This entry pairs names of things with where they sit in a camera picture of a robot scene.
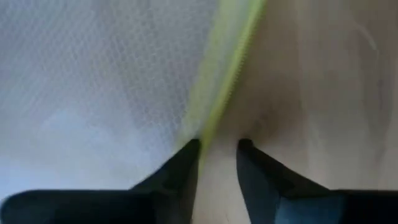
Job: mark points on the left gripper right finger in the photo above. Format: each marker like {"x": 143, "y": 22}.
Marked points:
{"x": 295, "y": 205}

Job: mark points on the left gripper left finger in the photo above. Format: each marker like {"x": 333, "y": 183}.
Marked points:
{"x": 140, "y": 205}

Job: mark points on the clear pouch with green edge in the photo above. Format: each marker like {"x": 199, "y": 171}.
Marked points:
{"x": 93, "y": 77}

